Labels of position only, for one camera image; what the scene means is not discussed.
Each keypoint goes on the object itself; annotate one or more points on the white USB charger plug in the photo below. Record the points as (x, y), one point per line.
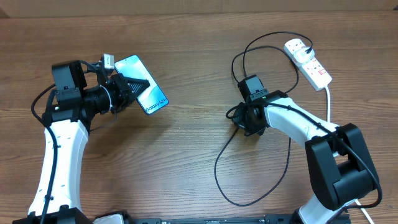
(304, 55)

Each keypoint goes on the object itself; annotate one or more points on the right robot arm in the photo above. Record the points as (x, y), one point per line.
(340, 166)

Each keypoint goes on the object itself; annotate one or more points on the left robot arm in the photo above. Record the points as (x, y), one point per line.
(80, 91)

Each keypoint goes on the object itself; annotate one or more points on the white power strip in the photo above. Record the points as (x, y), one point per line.
(313, 71)

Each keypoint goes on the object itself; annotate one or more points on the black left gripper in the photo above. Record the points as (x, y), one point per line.
(120, 84)

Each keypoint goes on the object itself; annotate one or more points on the Samsung Galaxy smartphone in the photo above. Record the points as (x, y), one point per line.
(152, 98)

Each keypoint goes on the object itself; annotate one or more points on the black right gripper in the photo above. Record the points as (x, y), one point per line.
(240, 121)

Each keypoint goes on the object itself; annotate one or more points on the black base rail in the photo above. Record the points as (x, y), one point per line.
(122, 217)

